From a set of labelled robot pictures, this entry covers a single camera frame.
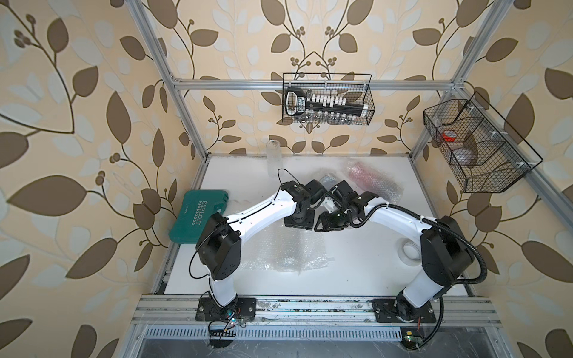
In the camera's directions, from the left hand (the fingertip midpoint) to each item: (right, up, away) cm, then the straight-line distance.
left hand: (302, 222), depth 82 cm
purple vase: (+12, +15, +17) cm, 26 cm away
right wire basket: (+61, +25, -9) cm, 66 cm away
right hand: (+7, -3, +3) cm, 8 cm away
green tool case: (-45, +3, +12) cm, 46 cm away
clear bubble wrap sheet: (-7, -9, -1) cm, 12 cm away
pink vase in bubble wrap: (+32, +16, +17) cm, 40 cm away
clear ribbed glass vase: (-13, +27, +22) cm, 37 cm away
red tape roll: (+54, +32, -1) cm, 63 cm away
